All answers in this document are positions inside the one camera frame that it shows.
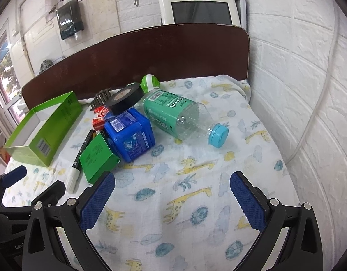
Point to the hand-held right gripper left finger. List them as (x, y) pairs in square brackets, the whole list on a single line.
[(97, 200)]

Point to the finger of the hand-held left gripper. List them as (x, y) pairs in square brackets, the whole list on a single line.
[(14, 175), (50, 192)]

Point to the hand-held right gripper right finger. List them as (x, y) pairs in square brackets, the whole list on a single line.
[(246, 203)]

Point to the small green carton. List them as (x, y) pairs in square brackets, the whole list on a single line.
[(96, 155)]

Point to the black marker with white cap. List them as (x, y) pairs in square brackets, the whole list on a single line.
[(83, 149)]

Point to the green cardboard box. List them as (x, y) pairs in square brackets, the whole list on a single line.
[(49, 129)]

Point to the blue plastic pack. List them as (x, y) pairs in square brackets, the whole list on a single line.
[(131, 141)]

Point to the red and blue carton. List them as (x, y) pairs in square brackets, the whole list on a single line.
[(98, 122)]

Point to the black tape roll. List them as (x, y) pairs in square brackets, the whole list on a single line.
[(122, 107)]

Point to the green label plastic bottle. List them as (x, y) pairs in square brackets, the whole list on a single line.
[(167, 110)]

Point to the green mosquito repellent bottle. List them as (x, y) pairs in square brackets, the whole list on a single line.
[(148, 83)]

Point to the giraffe printed blanket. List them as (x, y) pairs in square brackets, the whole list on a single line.
[(190, 203)]

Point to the window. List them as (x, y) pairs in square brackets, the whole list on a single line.
[(4, 70)]

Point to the chrome faucet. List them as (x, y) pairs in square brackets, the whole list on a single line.
[(46, 65)]

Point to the brown wooden headboard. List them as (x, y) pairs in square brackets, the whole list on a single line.
[(162, 53)]

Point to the white water dispenser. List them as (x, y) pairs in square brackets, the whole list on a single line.
[(167, 8)]

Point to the dark wall cup dispenser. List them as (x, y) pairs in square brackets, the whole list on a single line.
[(69, 17)]

